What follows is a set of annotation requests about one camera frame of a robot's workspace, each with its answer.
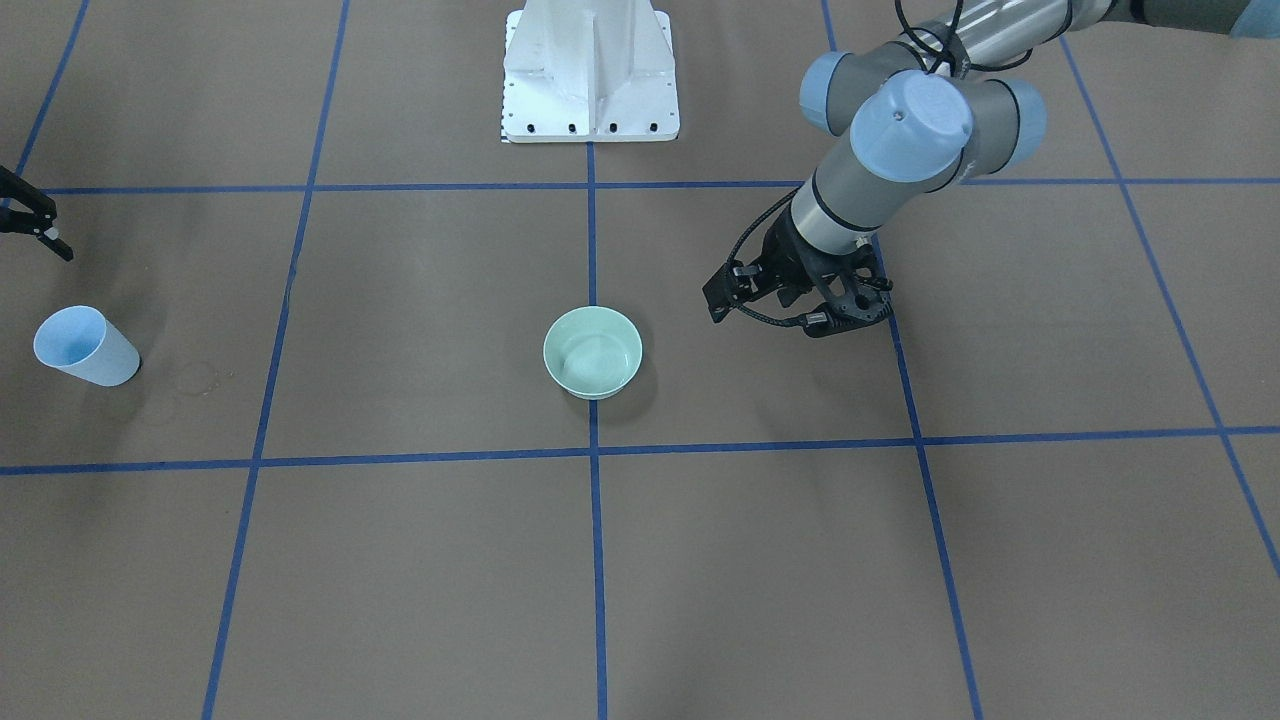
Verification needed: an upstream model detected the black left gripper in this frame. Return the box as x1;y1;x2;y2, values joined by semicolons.
701;215;872;324

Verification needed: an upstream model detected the light blue plastic cup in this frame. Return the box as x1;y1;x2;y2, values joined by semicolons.
32;305;142;387

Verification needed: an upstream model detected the green ceramic bowl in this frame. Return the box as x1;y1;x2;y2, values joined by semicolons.
541;306;644;401

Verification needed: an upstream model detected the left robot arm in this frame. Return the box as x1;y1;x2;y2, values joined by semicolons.
703;1;1277;338

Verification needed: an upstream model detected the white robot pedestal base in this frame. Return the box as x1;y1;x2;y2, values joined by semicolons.
500;1;681;143

